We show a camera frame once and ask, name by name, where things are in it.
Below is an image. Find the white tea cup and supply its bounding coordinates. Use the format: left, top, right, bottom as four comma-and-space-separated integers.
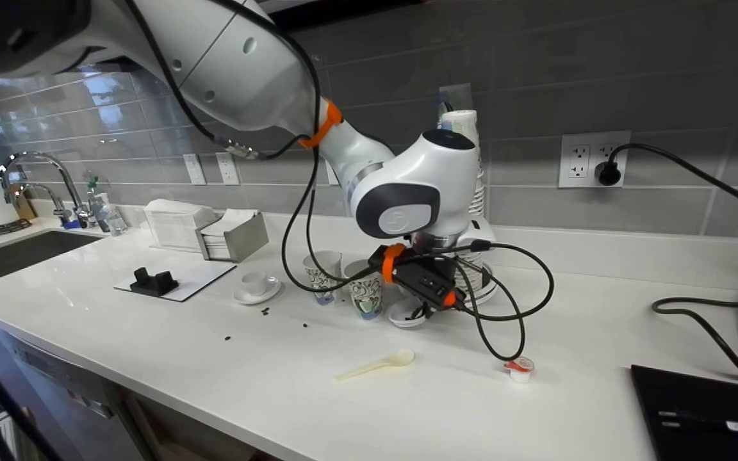
238, 270, 280, 301

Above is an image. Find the clear soap bottle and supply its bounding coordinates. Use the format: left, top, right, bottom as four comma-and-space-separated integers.
86, 171, 130, 238

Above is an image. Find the black robot wrist cable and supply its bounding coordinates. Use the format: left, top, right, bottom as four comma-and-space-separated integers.
280, 0, 560, 364

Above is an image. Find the chrome faucet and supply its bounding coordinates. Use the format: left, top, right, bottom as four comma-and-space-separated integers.
9, 150, 92, 232

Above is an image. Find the white wall outlet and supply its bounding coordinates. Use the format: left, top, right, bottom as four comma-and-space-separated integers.
180, 150, 209, 189
212, 150, 241, 189

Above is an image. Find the white flat tray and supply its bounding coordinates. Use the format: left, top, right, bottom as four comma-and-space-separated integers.
114, 257, 238, 306

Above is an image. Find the white outlet with plug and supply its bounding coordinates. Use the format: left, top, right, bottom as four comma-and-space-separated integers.
557, 128, 633, 192

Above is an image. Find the patterned paper cup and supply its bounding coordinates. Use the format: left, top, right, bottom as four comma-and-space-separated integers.
303, 252, 343, 308
350, 274, 388, 324

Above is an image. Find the orange cable strap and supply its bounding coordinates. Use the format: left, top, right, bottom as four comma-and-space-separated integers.
297, 95, 346, 154

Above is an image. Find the black device on counter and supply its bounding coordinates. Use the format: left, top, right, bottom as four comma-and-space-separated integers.
629, 364, 738, 461

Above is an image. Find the white napkin dispenser box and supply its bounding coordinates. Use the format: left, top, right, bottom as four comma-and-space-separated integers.
194, 207, 273, 264

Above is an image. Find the white round plate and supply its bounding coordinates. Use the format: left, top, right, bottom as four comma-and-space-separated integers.
458, 259, 502, 303

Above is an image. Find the black power cable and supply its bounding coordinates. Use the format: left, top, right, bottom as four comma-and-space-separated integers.
592, 142, 738, 381

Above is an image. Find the cream plastic spoon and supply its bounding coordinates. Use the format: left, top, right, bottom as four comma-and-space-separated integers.
333, 347, 419, 385

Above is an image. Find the dark kitchen sink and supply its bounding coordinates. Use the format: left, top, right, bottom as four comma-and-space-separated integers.
0, 228, 105, 288

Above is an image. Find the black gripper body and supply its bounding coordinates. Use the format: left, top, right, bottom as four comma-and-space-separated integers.
366, 241, 429, 298

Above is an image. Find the black object on tray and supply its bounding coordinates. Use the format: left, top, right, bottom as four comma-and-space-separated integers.
128, 264, 183, 301

